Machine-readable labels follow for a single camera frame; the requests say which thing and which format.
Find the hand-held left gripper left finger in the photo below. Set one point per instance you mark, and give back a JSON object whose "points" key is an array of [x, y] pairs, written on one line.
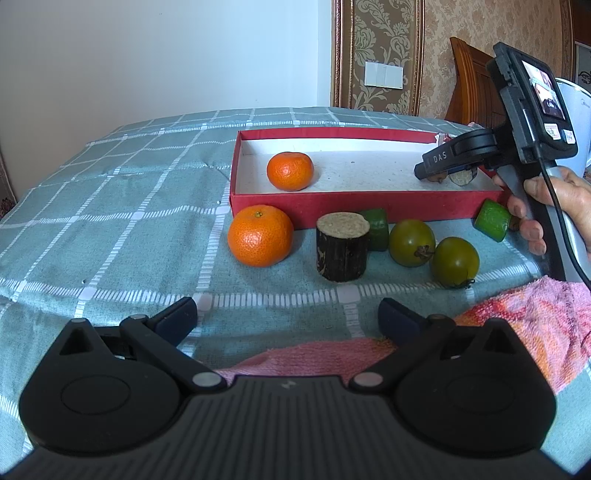
{"points": [[178, 319]]}

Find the green plaid bedsheet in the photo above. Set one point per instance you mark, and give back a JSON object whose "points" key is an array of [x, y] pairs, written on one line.
{"points": [[115, 221]]}

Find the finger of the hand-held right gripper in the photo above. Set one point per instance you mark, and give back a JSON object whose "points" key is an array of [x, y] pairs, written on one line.
{"points": [[436, 159]]}

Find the white wall switch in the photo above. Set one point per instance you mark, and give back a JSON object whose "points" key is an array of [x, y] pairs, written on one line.
{"points": [[384, 74]]}

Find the person's right hand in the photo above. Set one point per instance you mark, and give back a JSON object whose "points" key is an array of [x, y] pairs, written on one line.
{"points": [[575, 194]]}

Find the pink towel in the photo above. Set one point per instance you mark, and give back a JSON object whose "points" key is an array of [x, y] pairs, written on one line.
{"points": [[545, 318]]}

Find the gold wall trim frame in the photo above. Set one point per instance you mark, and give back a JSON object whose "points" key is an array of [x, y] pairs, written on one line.
{"points": [[344, 55]]}

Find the wooden headboard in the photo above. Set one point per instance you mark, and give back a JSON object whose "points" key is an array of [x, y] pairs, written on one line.
{"points": [[471, 78]]}

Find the green tomato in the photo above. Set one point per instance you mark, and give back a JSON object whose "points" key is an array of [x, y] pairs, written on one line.
{"points": [[455, 261], [408, 240]]}

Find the green sugarcane piece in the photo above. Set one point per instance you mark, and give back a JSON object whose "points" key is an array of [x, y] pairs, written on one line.
{"points": [[491, 220], [378, 228]]}

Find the dark sugarcane piece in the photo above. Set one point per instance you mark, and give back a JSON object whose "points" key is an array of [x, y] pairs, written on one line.
{"points": [[341, 251]]}

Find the orange mandarin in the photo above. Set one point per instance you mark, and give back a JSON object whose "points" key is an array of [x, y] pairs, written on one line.
{"points": [[290, 171], [261, 236]]}

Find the pink pillow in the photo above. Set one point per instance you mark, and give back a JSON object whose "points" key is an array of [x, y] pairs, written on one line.
{"points": [[471, 125]]}

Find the pale round ball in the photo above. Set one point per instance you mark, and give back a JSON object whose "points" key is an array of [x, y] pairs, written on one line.
{"points": [[464, 177]]}

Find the dark brown furniture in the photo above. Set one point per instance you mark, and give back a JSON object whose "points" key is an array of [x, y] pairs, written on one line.
{"points": [[5, 184]]}

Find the red cardboard box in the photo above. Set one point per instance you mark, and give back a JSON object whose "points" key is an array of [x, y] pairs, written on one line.
{"points": [[369, 203]]}

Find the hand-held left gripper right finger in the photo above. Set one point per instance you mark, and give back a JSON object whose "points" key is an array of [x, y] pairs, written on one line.
{"points": [[395, 319]]}

